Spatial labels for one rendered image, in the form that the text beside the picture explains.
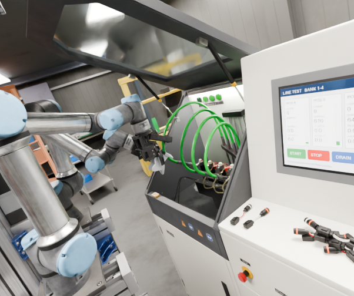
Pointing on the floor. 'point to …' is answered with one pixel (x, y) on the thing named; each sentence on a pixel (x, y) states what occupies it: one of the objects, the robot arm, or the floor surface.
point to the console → (274, 67)
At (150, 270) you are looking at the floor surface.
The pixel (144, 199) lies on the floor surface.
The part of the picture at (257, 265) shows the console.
